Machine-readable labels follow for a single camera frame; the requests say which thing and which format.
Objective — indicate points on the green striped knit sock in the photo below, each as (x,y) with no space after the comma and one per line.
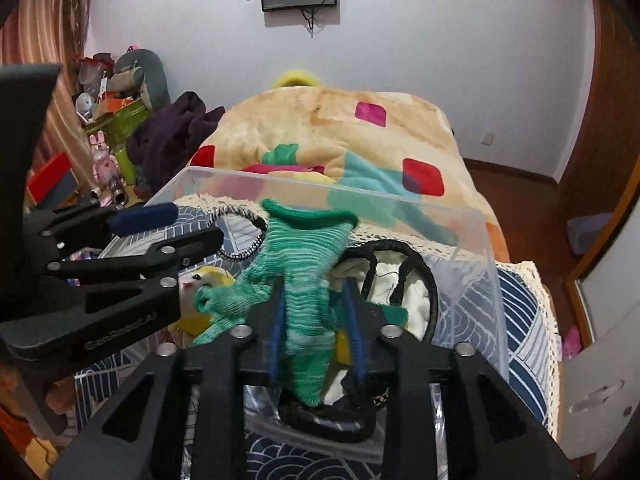
(305,280)

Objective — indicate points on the yellow-green plush toy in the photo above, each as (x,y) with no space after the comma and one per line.
(297,79)

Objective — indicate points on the striped brown curtain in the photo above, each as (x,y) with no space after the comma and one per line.
(45,25)

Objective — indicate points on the dark purple cloth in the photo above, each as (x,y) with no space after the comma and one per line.
(170,145)

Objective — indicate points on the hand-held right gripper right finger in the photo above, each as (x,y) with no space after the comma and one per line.
(356,341)

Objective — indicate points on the yellow plush toy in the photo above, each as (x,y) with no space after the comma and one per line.
(210,277)

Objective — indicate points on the white cabinet door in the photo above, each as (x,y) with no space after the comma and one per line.
(610,360)

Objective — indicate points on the green bottle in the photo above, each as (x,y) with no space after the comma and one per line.
(123,162)

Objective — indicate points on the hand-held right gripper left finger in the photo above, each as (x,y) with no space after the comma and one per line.
(273,355)

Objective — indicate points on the beige printed blanket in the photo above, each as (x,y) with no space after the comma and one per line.
(310,120)

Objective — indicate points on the red box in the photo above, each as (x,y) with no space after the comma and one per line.
(47,175)

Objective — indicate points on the brown wooden wardrobe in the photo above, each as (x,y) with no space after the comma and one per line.
(620,110)

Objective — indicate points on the white round toy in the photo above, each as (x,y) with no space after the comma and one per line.
(84,106)

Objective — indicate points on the pink rabbit toy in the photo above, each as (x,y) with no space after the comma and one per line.
(104,162)

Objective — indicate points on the white wall socket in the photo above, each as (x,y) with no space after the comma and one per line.
(488,138)

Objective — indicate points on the green cardboard box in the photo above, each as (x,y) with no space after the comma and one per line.
(120,122)

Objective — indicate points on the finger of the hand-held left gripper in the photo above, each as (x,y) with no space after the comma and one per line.
(165,250)
(145,216)

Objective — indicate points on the clear plastic storage box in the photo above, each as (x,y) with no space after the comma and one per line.
(452,280)

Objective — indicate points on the small pink toy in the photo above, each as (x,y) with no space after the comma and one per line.
(571,342)

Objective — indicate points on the grey plush dinosaur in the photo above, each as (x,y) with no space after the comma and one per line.
(150,75)

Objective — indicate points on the grey-blue cloth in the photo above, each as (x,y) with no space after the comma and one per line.
(590,234)

